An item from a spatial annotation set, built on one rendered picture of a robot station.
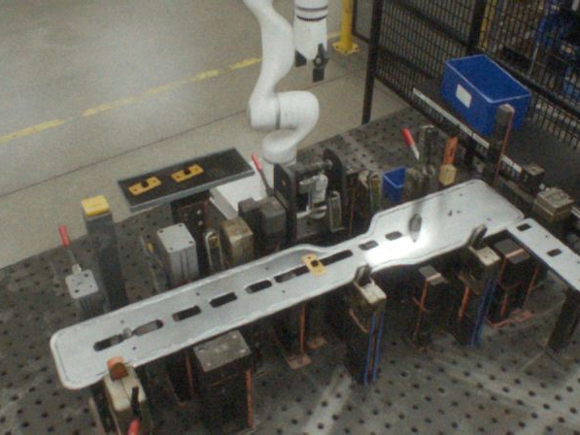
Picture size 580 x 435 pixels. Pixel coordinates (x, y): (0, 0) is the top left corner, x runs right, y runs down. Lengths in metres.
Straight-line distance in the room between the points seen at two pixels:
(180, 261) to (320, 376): 0.53
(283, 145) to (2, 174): 2.26
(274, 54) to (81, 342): 1.02
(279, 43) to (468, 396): 1.17
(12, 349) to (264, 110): 1.05
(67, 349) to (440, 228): 1.08
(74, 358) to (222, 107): 2.96
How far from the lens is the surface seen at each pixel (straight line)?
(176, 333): 1.70
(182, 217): 1.93
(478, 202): 2.13
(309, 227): 2.01
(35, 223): 3.71
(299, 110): 2.13
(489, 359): 2.10
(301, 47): 1.74
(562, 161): 2.34
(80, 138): 4.29
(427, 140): 2.05
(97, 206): 1.84
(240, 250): 1.84
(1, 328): 2.24
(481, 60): 2.62
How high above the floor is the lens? 2.29
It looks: 41 degrees down
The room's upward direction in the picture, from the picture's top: straight up
